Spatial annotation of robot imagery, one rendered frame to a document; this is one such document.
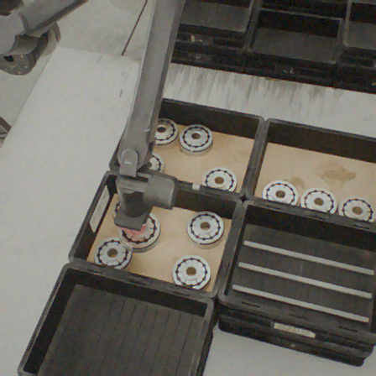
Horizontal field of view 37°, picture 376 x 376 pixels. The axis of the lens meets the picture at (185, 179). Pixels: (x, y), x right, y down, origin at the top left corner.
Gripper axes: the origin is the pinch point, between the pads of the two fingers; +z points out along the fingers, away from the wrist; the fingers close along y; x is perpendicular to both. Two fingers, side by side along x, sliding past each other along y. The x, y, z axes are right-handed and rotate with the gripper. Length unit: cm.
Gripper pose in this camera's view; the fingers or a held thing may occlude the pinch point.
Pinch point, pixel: (138, 226)
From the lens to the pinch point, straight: 137.1
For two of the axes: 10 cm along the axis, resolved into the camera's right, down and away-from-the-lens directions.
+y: 3.0, -8.0, 5.1
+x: -9.5, -2.4, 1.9
